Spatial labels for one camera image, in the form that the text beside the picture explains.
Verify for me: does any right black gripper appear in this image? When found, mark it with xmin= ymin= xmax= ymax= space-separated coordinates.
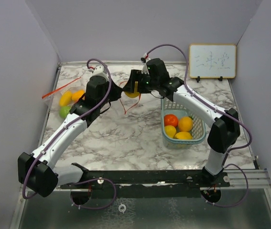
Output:
xmin=123 ymin=70 xmax=159 ymax=94

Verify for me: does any clear zip bag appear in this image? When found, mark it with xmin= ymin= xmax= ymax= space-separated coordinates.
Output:
xmin=119 ymin=92 xmax=141 ymax=115
xmin=42 ymin=77 xmax=85 ymax=112

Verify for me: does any green apple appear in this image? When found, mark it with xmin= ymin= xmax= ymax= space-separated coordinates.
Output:
xmin=59 ymin=105 xmax=71 ymax=119

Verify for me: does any clear zip top bag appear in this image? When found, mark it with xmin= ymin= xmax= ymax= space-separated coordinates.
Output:
xmin=42 ymin=77 xmax=85 ymax=112

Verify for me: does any orange fruit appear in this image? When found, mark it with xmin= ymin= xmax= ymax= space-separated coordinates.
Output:
xmin=178 ymin=116 xmax=193 ymax=132

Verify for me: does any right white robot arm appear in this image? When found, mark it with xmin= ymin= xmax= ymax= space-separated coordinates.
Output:
xmin=123 ymin=58 xmax=240 ymax=187

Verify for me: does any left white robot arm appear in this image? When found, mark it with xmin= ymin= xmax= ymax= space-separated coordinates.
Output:
xmin=17 ymin=75 xmax=122 ymax=197

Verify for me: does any orange tangerine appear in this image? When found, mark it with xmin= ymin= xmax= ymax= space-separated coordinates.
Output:
xmin=163 ymin=114 xmax=179 ymax=127

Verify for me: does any small yellow lemon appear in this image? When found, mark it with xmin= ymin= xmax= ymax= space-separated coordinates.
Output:
xmin=164 ymin=125 xmax=177 ymax=138

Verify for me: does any light blue plastic basket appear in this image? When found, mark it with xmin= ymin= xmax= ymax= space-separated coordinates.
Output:
xmin=161 ymin=98 xmax=206 ymax=149

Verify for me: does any small whiteboard with writing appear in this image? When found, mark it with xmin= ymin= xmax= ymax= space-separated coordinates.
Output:
xmin=189 ymin=43 xmax=237 ymax=79

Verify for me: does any yellow lemon at basket bottom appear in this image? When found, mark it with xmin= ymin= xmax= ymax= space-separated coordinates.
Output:
xmin=174 ymin=132 xmax=193 ymax=140

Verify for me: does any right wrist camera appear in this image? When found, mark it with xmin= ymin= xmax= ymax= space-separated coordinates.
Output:
xmin=141 ymin=53 xmax=150 ymax=74

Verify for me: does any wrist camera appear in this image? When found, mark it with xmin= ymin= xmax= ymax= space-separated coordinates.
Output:
xmin=141 ymin=53 xmax=150 ymax=74
xmin=92 ymin=64 xmax=108 ymax=79

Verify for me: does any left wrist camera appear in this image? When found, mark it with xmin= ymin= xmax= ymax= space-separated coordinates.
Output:
xmin=92 ymin=64 xmax=108 ymax=79

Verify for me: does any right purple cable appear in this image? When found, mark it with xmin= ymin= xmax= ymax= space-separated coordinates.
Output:
xmin=141 ymin=44 xmax=253 ymax=208

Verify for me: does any purple cable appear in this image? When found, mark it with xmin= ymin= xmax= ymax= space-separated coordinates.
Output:
xmin=22 ymin=58 xmax=118 ymax=210
xmin=141 ymin=44 xmax=253 ymax=208

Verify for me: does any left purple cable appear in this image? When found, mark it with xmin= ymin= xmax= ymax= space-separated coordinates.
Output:
xmin=22 ymin=58 xmax=118 ymax=210

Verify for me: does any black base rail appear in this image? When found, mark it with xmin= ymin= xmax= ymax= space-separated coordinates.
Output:
xmin=60 ymin=170 xmax=230 ymax=199

